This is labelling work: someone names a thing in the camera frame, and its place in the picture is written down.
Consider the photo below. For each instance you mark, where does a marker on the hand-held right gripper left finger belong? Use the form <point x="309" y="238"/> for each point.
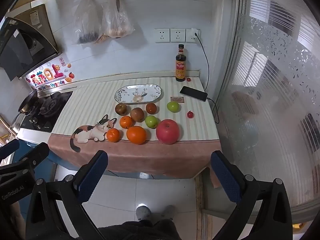
<point x="92" y="177"/>

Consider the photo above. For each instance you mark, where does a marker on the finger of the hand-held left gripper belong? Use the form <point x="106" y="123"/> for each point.
<point x="10" y="148"/>
<point x="37" y="153"/>

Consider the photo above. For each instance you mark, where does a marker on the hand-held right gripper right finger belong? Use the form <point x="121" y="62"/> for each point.
<point x="225" y="177"/>

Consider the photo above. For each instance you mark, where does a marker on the small orange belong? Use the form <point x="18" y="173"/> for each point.
<point x="113" y="135"/>
<point x="126" y="122"/>

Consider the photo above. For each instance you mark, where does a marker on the large orange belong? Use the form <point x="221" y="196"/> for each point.
<point x="136" y="135"/>

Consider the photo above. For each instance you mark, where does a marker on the large red apple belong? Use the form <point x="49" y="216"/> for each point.
<point x="167" y="131"/>

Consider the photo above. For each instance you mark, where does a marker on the brown round fruit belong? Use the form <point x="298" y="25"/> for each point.
<point x="121" y="108"/>
<point x="137" y="114"/>

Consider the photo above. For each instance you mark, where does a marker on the green apple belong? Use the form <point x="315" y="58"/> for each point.
<point x="151" y="121"/>
<point x="173" y="106"/>

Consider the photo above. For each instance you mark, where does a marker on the dark brownish orange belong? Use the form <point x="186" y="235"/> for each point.
<point x="151" y="108"/>

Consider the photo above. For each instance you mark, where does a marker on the oval floral ceramic plate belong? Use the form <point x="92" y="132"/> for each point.
<point x="138" y="92"/>

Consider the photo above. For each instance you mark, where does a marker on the person's left forearm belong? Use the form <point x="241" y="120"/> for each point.
<point x="18" y="215"/>

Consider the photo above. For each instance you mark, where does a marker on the blue cabinet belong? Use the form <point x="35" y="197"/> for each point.
<point x="60" y="161"/>

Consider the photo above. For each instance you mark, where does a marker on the black frying pan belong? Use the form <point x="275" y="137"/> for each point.
<point x="27" y="101"/>

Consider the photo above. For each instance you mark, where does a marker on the black gas stove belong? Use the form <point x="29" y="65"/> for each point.
<point x="55" y="105"/>

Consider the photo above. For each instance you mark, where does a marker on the striped cat print tablecloth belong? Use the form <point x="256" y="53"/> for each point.
<point x="150" y="160"/>

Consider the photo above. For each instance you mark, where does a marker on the person's left foot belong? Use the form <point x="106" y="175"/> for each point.
<point x="143" y="212"/>

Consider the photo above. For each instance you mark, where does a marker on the person's foot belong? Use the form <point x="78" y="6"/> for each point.
<point x="143" y="212"/>
<point x="168" y="211"/>

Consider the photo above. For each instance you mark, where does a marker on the person's right foot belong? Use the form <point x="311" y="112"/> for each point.
<point x="168" y="211"/>

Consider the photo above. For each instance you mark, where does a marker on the person's legs in dark pants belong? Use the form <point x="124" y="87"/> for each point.
<point x="140" y="230"/>

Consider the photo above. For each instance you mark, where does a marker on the black smartphone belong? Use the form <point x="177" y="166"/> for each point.
<point x="193" y="93"/>

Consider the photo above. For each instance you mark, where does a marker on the black range hood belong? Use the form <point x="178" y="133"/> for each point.
<point x="22" y="47"/>

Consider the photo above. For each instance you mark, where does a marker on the frosted glass sliding door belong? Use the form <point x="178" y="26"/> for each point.
<point x="270" y="80"/>

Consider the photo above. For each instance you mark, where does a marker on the dark soy sauce bottle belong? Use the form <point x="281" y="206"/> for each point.
<point x="180" y="67"/>

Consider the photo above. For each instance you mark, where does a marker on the plastic bag with dark contents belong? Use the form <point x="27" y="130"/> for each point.
<point x="86" y="22"/>

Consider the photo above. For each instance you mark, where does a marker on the white charger plug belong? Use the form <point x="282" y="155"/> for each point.
<point x="195" y="33"/>

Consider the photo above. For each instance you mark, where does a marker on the plastic bag with orange contents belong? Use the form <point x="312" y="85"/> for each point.
<point x="116" y="22"/>

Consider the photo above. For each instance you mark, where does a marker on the colourful wall stickers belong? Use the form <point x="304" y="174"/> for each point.
<point x="50" y="75"/>

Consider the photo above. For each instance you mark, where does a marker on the white wall outlet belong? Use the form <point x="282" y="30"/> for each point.
<point x="177" y="35"/>
<point x="162" y="35"/>
<point x="188" y="38"/>

